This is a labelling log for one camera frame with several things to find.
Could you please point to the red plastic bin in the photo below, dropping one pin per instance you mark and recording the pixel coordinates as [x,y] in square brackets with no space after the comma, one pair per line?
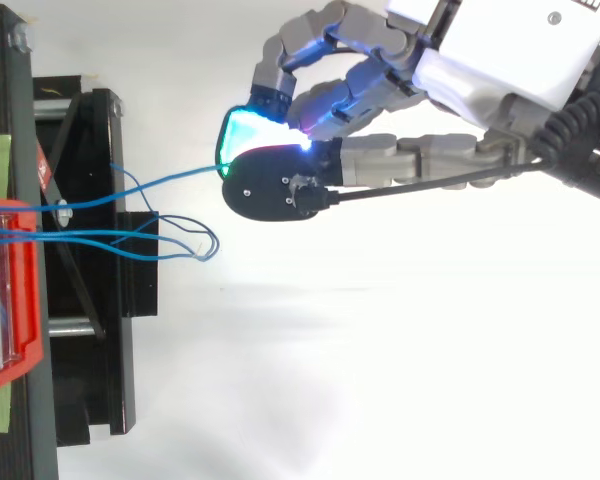
[27,300]

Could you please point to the black stand with green tape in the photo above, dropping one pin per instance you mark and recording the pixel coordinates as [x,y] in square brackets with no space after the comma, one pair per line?
[100,350]

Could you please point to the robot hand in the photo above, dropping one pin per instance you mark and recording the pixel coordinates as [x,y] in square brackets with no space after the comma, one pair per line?
[500,55]

